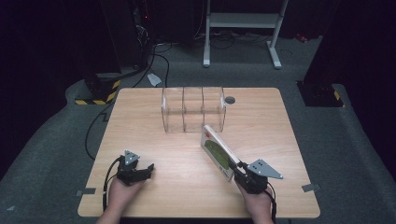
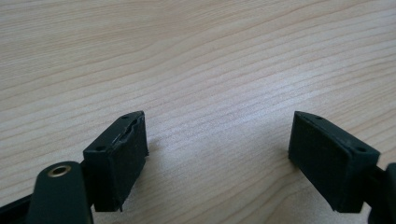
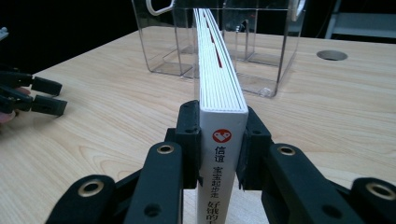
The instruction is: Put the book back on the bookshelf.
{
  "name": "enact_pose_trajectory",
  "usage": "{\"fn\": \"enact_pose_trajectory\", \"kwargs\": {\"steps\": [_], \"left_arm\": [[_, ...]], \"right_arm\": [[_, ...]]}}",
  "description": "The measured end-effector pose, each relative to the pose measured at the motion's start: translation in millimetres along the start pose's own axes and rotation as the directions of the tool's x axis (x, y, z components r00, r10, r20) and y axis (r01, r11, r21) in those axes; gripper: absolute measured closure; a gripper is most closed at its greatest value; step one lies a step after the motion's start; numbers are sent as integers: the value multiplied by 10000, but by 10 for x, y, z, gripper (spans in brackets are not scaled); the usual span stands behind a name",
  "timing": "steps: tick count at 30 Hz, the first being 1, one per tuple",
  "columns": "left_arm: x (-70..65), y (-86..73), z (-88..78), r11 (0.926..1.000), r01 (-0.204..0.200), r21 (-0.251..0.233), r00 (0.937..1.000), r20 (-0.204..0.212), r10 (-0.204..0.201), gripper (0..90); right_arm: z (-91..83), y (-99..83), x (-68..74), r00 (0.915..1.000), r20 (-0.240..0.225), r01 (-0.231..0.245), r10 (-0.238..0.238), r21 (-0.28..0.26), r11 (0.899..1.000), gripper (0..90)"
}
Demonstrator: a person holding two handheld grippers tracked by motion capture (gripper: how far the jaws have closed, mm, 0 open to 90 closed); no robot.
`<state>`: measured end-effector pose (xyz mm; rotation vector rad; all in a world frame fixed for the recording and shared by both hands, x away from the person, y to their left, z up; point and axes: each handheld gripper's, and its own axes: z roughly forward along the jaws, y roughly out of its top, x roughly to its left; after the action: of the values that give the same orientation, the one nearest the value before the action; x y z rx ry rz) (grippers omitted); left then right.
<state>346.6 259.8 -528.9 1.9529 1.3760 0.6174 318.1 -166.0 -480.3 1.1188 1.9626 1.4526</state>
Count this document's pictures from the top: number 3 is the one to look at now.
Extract round cable hole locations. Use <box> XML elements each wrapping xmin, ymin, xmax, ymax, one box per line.
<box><xmin>316</xmin><ymin>49</ymin><xmax>348</xmax><ymax>62</ymax></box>

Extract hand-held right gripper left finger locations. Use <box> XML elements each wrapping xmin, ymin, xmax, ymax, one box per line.
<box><xmin>164</xmin><ymin>99</ymin><xmax>202</xmax><ymax>190</ymax></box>

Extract white book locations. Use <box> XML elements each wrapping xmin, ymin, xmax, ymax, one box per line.
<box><xmin>191</xmin><ymin>7</ymin><xmax>249</xmax><ymax>224</ymax></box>

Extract grey metal stand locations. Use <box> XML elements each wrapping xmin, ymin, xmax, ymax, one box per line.
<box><xmin>323</xmin><ymin>0</ymin><xmax>396</xmax><ymax>40</ymax></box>

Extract clear acrylic storage rack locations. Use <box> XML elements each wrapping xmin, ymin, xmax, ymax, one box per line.
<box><xmin>131</xmin><ymin>0</ymin><xmax>308</xmax><ymax>99</ymax></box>

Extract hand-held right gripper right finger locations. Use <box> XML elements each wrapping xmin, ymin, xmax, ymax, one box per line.
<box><xmin>235</xmin><ymin>105</ymin><xmax>275</xmax><ymax>191</ymax></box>

